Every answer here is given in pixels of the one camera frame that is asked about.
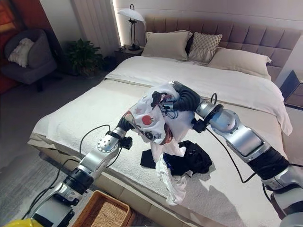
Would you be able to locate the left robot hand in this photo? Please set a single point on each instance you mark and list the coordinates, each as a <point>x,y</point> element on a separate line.
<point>123,123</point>

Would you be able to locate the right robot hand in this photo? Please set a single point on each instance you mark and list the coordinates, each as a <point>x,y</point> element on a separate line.
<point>188,100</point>

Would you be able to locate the white printed shirt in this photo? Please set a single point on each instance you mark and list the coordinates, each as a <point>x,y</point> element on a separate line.
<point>151,118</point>

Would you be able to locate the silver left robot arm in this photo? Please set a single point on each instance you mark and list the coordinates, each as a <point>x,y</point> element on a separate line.
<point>94,159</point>

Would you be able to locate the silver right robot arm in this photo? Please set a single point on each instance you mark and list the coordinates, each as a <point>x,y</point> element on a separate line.
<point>246,139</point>

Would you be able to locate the white bed blanket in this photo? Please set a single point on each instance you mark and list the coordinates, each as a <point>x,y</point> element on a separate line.
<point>99,104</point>

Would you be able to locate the patterned beige pillow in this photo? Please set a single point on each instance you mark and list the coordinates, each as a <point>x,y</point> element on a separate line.
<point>204,47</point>

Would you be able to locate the black garment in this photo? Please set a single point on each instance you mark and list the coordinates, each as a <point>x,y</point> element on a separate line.
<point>197,158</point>

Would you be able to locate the plain beige pillow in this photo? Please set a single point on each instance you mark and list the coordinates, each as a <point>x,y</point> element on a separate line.
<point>165,45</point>
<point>241,62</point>

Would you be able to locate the dark bedside table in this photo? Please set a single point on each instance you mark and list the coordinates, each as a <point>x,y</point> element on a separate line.
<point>293,91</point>
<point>124,56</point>

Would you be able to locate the green potted plant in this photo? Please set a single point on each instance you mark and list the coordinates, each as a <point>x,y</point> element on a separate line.
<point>82,56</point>

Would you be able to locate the woven wicker basket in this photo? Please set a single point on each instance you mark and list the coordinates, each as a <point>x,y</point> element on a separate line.
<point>106,211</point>

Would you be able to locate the padded beige headboard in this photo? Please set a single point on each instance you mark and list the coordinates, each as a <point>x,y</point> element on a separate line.
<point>255,37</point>

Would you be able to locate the white shade table lamp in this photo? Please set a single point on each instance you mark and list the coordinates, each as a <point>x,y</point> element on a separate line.
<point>131,15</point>

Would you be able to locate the grey armchair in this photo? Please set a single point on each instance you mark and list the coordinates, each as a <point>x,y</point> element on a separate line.
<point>38,61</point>

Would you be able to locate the grey floor rug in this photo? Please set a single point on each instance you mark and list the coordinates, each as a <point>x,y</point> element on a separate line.
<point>16,182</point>

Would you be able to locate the white fluffy cushion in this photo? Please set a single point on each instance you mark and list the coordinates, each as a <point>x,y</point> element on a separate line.
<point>21,53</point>

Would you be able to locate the yellow rounded object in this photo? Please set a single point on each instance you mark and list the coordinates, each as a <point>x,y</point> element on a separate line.
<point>23,223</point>

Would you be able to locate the beige bed frame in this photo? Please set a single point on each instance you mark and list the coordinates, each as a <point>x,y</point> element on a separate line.
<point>132,197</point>

